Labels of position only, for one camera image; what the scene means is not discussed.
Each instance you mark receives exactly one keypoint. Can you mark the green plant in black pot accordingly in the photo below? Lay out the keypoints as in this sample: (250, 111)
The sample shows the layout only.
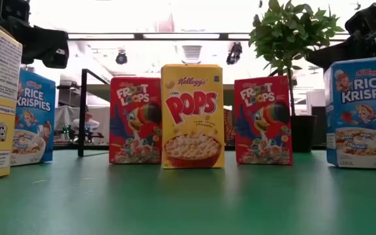
(289, 32)

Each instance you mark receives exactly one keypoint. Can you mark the black table frame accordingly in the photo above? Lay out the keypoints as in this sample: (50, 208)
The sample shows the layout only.
(96, 147)

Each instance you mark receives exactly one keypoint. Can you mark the red Froot Loops cereal box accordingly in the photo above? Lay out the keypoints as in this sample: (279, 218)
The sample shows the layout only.
(263, 130)
(135, 130)

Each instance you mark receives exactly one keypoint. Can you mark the long overhead light bar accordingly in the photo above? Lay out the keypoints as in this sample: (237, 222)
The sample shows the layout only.
(139, 36)

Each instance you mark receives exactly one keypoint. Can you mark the ceiling air vent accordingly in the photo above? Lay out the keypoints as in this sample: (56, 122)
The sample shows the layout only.
(191, 53)

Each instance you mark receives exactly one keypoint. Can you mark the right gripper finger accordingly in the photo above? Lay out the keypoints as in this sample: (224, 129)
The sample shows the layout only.
(331, 55)

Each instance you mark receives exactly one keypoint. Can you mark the black hanging ceiling lamp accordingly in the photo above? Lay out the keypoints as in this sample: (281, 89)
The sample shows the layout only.
(121, 58)
(234, 53)

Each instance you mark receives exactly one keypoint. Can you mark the person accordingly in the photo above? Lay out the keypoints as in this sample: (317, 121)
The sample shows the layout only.
(88, 124)

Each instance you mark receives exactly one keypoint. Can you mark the orange web patterned panel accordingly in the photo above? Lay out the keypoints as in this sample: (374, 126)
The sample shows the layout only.
(229, 127)

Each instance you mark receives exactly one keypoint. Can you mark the blue Rice Krispies cereal box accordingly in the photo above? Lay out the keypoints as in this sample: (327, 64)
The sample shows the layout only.
(34, 107)
(361, 114)

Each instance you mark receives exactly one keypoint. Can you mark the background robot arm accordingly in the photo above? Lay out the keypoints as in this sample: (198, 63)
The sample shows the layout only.
(87, 135)

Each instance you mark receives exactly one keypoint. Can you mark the green table mat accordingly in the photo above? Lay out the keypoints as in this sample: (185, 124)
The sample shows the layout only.
(188, 202)

